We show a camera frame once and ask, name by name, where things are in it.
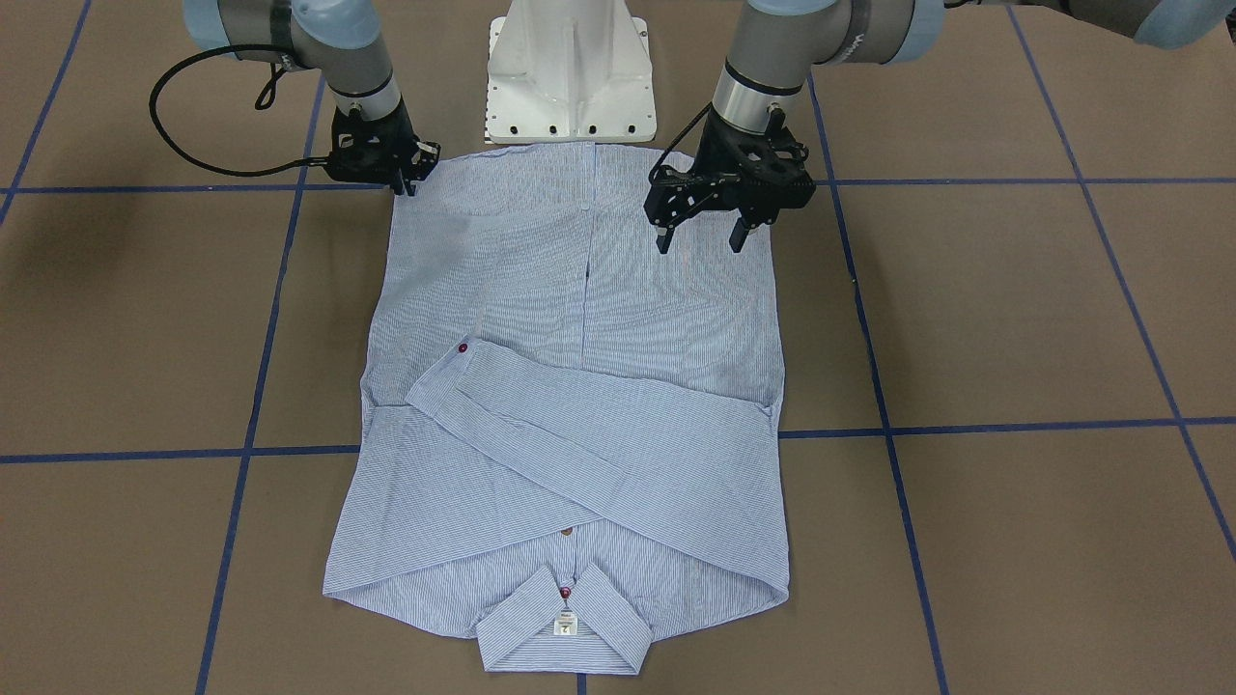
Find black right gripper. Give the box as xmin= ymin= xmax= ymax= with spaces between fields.
xmin=323 ymin=101 xmax=441 ymax=197

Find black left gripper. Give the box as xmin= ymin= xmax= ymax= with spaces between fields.
xmin=644 ymin=104 xmax=816 ymax=255

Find blue striped button shirt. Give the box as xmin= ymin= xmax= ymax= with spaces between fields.
xmin=323 ymin=142 xmax=791 ymax=676

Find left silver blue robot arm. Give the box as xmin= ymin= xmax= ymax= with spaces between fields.
xmin=644 ymin=1 xmax=958 ymax=254

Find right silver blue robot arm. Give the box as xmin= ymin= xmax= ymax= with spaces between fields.
xmin=178 ymin=1 xmax=440 ymax=195

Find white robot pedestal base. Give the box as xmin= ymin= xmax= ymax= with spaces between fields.
xmin=483 ymin=1 xmax=658 ymax=145

